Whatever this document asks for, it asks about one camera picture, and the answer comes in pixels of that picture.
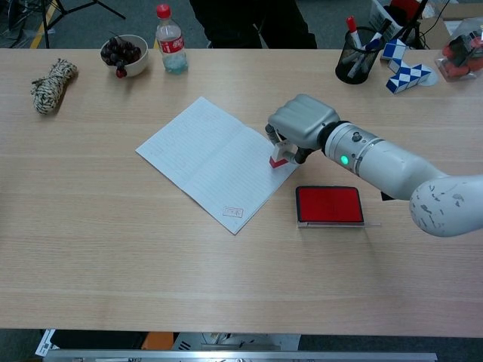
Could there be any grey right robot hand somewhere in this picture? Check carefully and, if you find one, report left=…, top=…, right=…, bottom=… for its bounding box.
left=265, top=94, right=340, bottom=166

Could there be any red and white stamp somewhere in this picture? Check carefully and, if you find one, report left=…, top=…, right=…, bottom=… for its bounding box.
left=268, top=140, right=297, bottom=170

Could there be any black mesh pen holder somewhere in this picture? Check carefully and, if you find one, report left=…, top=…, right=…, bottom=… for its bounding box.
left=335, top=26, right=386, bottom=85

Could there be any red ink pad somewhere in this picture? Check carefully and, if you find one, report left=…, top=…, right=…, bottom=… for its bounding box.
left=294, top=186, right=381, bottom=229

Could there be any white lined notebook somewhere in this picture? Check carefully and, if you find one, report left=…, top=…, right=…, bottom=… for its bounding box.
left=135, top=96, right=300, bottom=235

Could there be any red capped white marker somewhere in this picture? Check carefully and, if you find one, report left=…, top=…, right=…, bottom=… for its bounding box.
left=346, top=15, right=360, bottom=52

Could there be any person in black clothes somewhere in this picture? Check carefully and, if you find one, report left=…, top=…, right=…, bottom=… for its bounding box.
left=188, top=0, right=318, bottom=50

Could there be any blue and white snake puzzle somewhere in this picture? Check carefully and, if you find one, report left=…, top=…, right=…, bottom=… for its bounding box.
left=380, top=37, right=434, bottom=94

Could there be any white plastic crate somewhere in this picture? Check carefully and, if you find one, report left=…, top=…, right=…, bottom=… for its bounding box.
left=368, top=0, right=405, bottom=43

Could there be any clear plastic cola bottle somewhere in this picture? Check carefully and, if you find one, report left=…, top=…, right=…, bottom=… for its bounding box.
left=155, top=4, right=189, bottom=75

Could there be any brown cardboard box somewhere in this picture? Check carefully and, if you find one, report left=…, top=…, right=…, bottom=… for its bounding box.
left=419, top=3, right=483, bottom=50

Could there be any clear bag with red items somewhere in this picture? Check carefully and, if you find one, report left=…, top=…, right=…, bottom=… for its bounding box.
left=433, top=17, right=483, bottom=83

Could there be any beige bowl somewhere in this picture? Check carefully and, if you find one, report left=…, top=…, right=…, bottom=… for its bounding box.
left=100, top=34, right=149, bottom=78

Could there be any dark grape bunch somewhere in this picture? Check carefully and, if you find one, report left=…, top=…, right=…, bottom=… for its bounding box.
left=100, top=36, right=143, bottom=79

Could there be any black tripod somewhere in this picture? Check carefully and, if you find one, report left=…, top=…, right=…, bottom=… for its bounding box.
left=7, top=0, right=127, bottom=49

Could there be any aluminium rail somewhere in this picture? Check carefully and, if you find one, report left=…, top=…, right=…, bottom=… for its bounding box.
left=43, top=350, right=438, bottom=362

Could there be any beige and black rope bundle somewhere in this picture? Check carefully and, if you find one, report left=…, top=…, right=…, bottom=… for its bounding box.
left=30, top=58, right=78, bottom=115

